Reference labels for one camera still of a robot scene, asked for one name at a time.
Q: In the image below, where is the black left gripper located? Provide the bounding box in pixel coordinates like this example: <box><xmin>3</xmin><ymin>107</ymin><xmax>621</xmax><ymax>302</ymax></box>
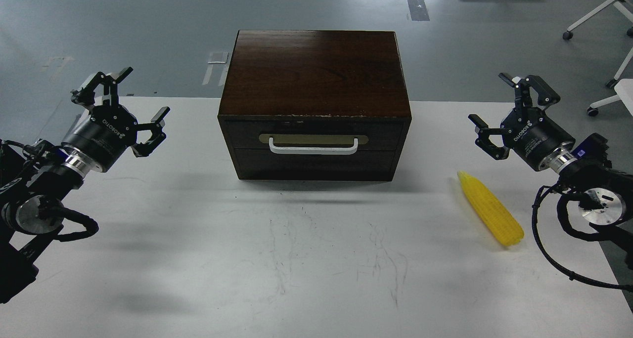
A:
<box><xmin>62</xmin><ymin>66</ymin><xmax>171</xmax><ymax>173</ymax></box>

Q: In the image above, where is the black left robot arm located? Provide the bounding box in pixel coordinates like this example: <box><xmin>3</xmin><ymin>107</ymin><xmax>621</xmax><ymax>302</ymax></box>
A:
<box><xmin>0</xmin><ymin>66</ymin><xmax>170</xmax><ymax>303</ymax></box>

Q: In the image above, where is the yellow corn cob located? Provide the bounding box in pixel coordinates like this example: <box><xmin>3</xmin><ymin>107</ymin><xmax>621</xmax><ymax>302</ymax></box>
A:
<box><xmin>457</xmin><ymin>171</ymin><xmax>524</xmax><ymax>247</ymax></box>

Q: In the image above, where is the wooden drawer with white handle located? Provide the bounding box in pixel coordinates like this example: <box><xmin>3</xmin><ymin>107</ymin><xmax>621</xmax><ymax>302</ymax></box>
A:
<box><xmin>223</xmin><ymin>120</ymin><xmax>403</xmax><ymax>151</ymax></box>

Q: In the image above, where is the white office chair base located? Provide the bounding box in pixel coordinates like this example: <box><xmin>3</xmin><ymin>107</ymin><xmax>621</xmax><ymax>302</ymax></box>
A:
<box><xmin>561</xmin><ymin>0</ymin><xmax>632</xmax><ymax>117</ymax></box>

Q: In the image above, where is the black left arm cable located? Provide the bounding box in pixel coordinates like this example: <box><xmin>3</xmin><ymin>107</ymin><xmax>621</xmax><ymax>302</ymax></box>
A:
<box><xmin>42</xmin><ymin>207</ymin><xmax>99</xmax><ymax>243</ymax></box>

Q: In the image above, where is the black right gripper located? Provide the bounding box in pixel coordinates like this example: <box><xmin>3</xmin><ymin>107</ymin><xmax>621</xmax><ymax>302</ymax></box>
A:
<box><xmin>468</xmin><ymin>73</ymin><xmax>576</xmax><ymax>171</ymax></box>

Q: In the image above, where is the dark wooden drawer cabinet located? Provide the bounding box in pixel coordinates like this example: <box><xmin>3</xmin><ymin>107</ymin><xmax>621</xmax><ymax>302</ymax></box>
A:
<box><xmin>218</xmin><ymin>30</ymin><xmax>412</xmax><ymax>182</ymax></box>

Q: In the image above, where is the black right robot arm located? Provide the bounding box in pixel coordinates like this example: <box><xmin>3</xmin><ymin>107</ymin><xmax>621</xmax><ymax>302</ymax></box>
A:
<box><xmin>469</xmin><ymin>73</ymin><xmax>632</xmax><ymax>268</ymax></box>

